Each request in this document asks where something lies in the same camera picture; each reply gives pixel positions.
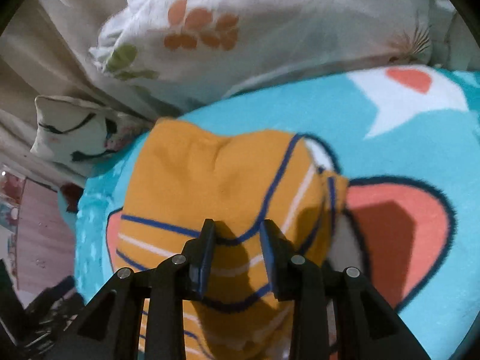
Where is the white pillow with lady print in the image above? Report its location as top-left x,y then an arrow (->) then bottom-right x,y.
30,95 -> 153,176

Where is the white floral ruffled pillow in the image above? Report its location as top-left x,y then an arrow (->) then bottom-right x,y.
88,0 -> 480,113

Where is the turquoise star cartoon blanket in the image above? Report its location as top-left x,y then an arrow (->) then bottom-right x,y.
75,66 -> 479,359

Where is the orange striped sweater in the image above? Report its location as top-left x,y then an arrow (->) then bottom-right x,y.
106,119 -> 348,359

